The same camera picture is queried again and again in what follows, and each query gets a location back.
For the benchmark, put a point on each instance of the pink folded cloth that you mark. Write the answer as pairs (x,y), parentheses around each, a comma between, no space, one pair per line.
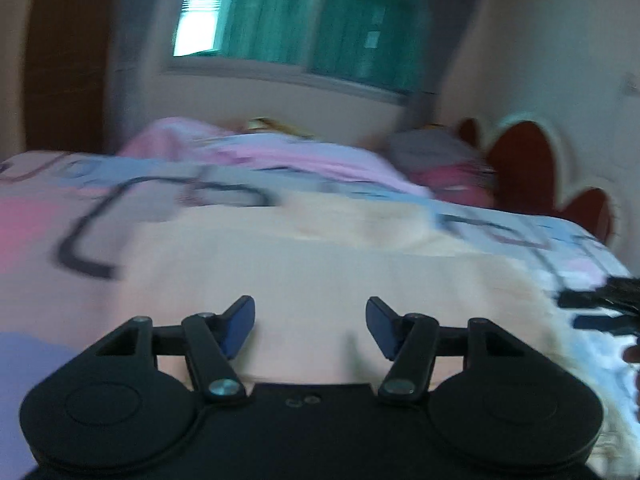
(457,185)

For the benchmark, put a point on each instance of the grey curtain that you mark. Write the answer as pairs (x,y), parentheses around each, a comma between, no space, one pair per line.
(452,35)

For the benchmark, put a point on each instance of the yellow printed pillow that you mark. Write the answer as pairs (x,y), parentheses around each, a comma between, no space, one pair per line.
(267,125)

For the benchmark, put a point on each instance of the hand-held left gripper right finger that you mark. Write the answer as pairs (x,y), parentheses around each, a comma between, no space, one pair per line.
(379,322)

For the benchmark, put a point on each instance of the green curtain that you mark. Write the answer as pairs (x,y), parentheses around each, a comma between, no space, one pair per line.
(325,15)

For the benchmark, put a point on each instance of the window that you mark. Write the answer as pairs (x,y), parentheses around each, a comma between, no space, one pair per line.
(200,25)

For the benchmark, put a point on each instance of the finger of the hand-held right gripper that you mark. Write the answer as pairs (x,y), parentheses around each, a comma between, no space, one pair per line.
(600,296)
(607,322)

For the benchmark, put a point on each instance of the red headboard with white trim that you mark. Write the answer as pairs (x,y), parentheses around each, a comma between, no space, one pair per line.
(525,170)

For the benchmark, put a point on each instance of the patterned bed sheet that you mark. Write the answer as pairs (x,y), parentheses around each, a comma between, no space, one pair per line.
(45,230)

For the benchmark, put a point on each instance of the wooden door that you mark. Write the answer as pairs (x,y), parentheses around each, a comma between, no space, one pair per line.
(70,60)

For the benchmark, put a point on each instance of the pink blanket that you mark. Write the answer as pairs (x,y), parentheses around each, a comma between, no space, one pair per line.
(300,157)

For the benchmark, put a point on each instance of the cream puffer jacket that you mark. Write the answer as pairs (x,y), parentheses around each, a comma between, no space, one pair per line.
(325,270)

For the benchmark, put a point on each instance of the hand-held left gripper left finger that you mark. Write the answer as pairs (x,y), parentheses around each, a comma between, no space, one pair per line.
(241,322)

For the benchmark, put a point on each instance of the person's right hand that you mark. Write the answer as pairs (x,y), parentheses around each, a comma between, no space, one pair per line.
(633,355)

